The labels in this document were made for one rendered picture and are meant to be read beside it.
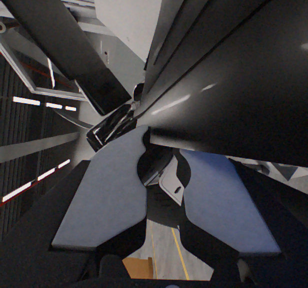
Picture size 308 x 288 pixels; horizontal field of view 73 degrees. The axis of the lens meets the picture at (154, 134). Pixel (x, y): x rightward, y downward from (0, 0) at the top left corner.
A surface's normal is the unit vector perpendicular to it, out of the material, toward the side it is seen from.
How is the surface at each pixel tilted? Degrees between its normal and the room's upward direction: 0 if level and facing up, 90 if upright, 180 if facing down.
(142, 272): 90
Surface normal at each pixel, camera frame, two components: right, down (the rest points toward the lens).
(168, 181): -0.52, -0.04
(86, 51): 0.75, -0.47
